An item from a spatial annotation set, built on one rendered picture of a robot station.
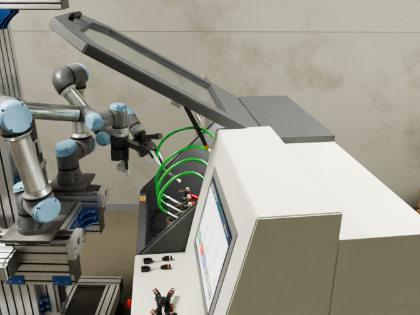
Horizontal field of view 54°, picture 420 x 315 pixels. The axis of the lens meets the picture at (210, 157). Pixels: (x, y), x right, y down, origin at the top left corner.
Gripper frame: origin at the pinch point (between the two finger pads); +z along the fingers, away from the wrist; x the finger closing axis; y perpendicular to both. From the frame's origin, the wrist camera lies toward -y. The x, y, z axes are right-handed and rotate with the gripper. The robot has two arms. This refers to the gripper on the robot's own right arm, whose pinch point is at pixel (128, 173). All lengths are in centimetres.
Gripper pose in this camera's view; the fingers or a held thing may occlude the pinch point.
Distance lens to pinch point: 208.3
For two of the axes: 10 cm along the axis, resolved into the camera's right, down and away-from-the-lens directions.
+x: 1.2, 3.8, -9.2
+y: -9.9, 0.4, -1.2
